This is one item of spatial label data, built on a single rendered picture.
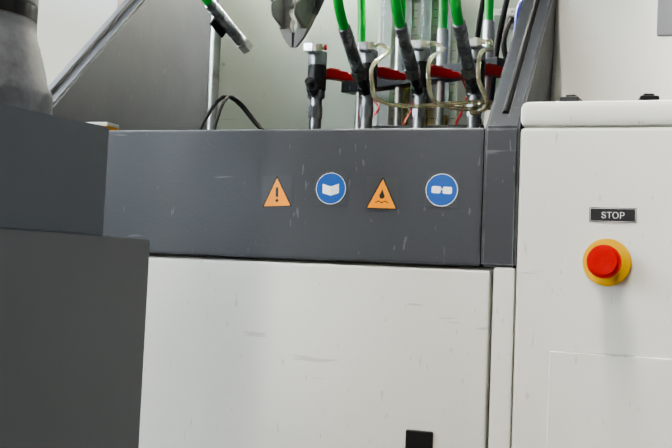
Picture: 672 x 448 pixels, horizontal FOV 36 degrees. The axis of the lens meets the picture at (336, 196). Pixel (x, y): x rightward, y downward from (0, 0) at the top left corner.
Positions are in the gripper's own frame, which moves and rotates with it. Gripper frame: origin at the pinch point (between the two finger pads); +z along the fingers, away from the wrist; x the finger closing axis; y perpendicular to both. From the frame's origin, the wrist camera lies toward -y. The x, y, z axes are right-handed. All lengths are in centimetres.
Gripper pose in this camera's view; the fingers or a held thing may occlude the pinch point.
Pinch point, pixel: (295, 40)
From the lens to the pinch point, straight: 154.8
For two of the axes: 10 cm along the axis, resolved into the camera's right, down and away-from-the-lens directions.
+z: -0.4, 10.0, -0.7
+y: -3.4, -0.8, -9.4
